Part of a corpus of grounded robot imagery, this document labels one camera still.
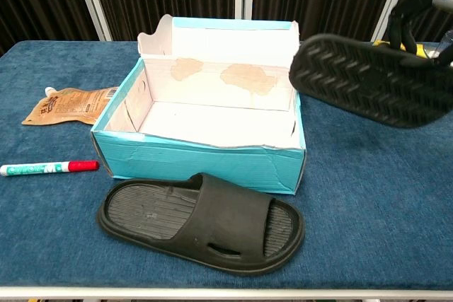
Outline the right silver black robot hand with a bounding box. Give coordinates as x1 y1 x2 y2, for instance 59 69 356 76
385 0 453 66

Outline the black slipper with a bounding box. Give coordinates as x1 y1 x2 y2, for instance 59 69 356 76
96 173 306 277
288 33 453 129

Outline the light blue shoe box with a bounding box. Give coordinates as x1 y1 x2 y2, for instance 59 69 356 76
90 14 307 196

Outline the yellow snack bag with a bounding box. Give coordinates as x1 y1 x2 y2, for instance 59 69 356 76
371 39 430 58

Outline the clear plastic water bottle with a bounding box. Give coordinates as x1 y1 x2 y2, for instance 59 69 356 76
437 29 453 66

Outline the dark blue table mat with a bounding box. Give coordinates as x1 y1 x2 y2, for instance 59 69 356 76
0 40 453 291

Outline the brown spout pouch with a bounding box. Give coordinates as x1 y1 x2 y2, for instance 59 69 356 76
21 86 120 126

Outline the white marker with red cap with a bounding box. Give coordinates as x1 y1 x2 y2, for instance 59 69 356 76
0 159 100 178

